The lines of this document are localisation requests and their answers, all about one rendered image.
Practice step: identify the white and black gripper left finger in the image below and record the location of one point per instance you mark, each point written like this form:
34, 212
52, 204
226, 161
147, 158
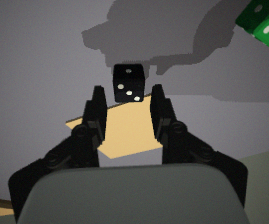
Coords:
77, 151

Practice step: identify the green die with white pips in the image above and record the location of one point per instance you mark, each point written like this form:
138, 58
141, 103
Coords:
254, 19

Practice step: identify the tan flat mat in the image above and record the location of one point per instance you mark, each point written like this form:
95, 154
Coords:
129, 129

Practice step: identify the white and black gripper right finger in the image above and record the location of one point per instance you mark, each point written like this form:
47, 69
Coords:
180, 146

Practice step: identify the black die with white pips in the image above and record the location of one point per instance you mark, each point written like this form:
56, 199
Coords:
128, 83

